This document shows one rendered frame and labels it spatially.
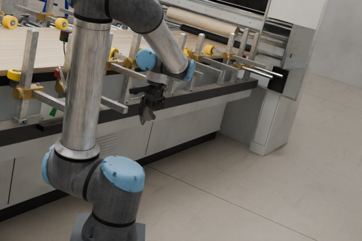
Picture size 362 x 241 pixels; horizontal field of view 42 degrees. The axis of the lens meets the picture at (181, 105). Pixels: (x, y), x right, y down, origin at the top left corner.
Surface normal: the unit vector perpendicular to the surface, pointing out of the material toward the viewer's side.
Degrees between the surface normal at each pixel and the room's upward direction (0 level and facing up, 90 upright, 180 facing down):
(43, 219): 0
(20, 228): 0
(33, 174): 90
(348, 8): 90
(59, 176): 94
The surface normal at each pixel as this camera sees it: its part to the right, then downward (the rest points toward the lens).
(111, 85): 0.83, 0.33
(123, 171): 0.31, -0.90
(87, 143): 0.61, 0.41
